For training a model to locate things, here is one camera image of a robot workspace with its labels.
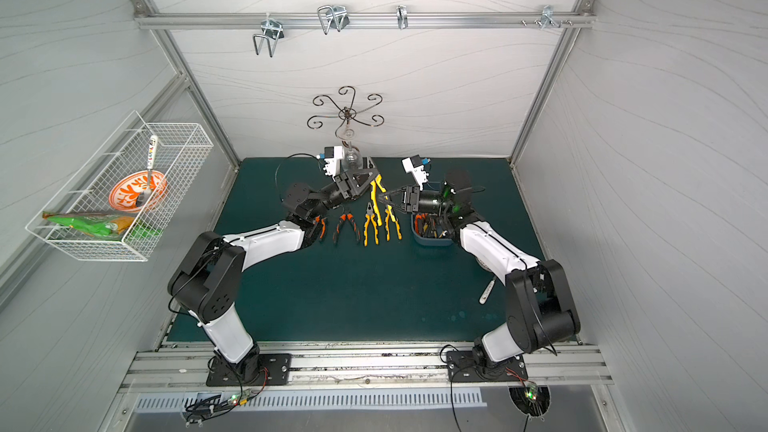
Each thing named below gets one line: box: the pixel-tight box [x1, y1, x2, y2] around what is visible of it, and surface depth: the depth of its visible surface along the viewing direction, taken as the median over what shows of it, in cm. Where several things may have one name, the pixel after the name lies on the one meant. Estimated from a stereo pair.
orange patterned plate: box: [108, 170, 168, 213], surface depth 68 cm
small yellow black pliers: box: [363, 202, 379, 247], surface depth 101 cm
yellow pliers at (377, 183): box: [370, 174, 387, 227], surface depth 73 cm
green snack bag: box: [42, 211, 162, 240], surface depth 56 cm
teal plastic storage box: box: [411, 213, 453, 246], surface depth 98 cm
